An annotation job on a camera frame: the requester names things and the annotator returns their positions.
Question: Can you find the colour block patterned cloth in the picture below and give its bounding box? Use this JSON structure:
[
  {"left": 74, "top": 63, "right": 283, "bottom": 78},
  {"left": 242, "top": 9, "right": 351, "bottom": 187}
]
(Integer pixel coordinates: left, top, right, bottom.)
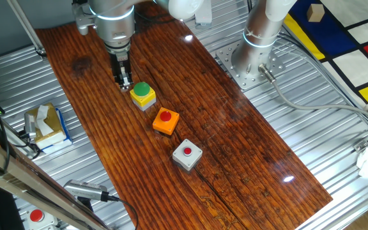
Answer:
[{"left": 282, "top": 0, "right": 368, "bottom": 106}]

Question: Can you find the black camera cable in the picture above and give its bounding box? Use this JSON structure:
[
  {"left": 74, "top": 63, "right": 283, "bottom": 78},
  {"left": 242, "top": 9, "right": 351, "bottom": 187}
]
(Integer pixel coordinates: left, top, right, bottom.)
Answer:
[{"left": 107, "top": 194, "right": 139, "bottom": 230}]

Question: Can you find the dark wooden board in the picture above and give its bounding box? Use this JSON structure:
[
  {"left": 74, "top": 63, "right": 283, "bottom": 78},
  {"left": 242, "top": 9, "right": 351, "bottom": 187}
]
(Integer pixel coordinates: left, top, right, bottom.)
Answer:
[{"left": 34, "top": 1, "right": 334, "bottom": 230}]

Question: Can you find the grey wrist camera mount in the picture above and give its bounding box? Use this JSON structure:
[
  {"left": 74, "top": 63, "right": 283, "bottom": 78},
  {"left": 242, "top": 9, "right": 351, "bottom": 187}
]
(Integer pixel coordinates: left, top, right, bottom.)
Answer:
[{"left": 72, "top": 0, "right": 96, "bottom": 35}]

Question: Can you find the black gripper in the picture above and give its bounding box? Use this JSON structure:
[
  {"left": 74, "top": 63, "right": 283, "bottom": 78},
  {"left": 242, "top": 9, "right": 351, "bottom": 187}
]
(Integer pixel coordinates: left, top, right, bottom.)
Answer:
[{"left": 109, "top": 51, "right": 133, "bottom": 93}]

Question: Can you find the gold and blue tissue box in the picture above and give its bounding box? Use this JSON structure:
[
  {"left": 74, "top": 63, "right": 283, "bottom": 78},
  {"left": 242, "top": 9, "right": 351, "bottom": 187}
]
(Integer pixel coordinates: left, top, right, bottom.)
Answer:
[{"left": 24, "top": 102, "right": 73, "bottom": 155}]

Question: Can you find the aluminium frame bar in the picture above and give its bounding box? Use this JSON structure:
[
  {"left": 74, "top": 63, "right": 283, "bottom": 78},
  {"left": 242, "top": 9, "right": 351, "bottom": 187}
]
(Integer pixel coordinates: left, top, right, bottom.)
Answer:
[{"left": 0, "top": 129, "right": 110, "bottom": 230}]

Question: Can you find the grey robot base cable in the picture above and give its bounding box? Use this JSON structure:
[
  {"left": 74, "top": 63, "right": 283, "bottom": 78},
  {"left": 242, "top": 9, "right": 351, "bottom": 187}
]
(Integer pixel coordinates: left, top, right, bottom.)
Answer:
[{"left": 257, "top": 63, "right": 368, "bottom": 128}]

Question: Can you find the small wooden cube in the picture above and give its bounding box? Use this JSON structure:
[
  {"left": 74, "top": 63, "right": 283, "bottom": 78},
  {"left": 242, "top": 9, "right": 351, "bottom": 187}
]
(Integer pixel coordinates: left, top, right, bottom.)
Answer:
[{"left": 306, "top": 3, "right": 326, "bottom": 23}]

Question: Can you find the grey metal pole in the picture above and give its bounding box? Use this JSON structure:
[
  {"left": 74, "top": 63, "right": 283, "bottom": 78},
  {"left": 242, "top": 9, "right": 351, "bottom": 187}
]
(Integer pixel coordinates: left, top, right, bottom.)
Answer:
[{"left": 6, "top": 0, "right": 47, "bottom": 58}]

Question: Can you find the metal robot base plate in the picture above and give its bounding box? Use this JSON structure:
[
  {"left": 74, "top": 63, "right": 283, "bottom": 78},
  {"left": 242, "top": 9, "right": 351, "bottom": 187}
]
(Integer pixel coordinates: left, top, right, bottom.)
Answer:
[{"left": 215, "top": 40, "right": 287, "bottom": 91}]

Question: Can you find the grey box small red button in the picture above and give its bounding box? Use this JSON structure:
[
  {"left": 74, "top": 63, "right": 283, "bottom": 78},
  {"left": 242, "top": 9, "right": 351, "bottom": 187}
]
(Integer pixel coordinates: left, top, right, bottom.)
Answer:
[{"left": 171, "top": 138, "right": 204, "bottom": 172}]

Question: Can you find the orange box red button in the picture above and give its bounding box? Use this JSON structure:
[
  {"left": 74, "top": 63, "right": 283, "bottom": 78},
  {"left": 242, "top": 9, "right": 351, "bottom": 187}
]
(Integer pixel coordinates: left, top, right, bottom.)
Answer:
[{"left": 152, "top": 107, "right": 180, "bottom": 136}]

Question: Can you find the yellow box green button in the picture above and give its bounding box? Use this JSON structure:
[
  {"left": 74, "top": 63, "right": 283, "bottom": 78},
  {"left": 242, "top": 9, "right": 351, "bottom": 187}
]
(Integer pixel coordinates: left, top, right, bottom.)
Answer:
[{"left": 129, "top": 81, "right": 157, "bottom": 112}]

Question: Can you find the silver depth camera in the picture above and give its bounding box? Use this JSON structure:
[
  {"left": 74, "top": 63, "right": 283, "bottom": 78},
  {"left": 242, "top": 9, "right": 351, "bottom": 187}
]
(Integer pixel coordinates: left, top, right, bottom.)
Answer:
[{"left": 63, "top": 179, "right": 110, "bottom": 203}]

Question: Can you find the small silver camera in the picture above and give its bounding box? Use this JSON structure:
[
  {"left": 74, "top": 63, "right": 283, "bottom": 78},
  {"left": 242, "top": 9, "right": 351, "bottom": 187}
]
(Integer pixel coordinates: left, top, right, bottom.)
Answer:
[{"left": 23, "top": 113, "right": 38, "bottom": 140}]

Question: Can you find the grey box large red button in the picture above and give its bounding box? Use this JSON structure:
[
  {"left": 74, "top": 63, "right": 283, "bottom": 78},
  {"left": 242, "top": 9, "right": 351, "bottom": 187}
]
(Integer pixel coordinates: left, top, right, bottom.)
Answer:
[{"left": 26, "top": 208, "right": 59, "bottom": 230}]

